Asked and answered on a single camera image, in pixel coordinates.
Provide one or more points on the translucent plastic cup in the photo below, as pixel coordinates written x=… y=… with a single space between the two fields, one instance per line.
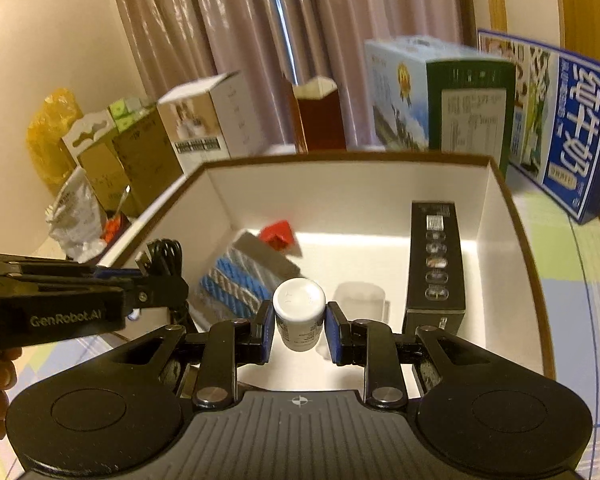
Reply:
x=360 y=302

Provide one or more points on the blue milk carton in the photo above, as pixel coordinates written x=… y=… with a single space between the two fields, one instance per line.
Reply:
x=570 y=150

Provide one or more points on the pink-brown curtain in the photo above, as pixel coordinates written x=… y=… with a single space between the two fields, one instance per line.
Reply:
x=205 y=20

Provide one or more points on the small orange object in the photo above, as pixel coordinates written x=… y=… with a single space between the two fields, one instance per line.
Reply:
x=112 y=230

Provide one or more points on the plain brown cardboard box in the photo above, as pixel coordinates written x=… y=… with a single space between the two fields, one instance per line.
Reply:
x=145 y=155

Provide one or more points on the red snack packet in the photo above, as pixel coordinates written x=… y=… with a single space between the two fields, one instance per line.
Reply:
x=276 y=234

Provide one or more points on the white plastic bottle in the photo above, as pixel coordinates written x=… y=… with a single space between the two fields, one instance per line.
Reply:
x=300 y=310

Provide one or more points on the white plastic bag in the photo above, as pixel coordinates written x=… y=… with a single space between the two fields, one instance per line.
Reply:
x=75 y=220

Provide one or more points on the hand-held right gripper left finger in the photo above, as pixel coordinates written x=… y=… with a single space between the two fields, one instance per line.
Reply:
x=268 y=330

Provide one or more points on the yellow plastic bag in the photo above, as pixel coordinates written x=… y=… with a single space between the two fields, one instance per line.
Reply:
x=50 y=135

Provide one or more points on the green and white carton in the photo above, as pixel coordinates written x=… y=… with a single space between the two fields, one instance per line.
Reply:
x=405 y=100

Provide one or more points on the metal spoon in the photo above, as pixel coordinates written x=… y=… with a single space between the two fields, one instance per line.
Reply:
x=123 y=202

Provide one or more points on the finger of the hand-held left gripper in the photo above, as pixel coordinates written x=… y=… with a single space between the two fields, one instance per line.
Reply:
x=115 y=272
x=150 y=292

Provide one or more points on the striped knitted cloth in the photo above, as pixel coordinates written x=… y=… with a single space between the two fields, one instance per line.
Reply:
x=240 y=280

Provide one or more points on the green tissue packs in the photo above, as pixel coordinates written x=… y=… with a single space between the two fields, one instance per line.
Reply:
x=125 y=110

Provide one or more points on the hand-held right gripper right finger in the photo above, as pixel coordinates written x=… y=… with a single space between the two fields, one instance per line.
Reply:
x=334 y=332

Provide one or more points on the white product box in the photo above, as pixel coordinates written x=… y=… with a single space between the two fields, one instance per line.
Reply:
x=200 y=130

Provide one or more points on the black product box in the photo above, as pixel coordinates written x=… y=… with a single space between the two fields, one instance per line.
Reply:
x=435 y=260

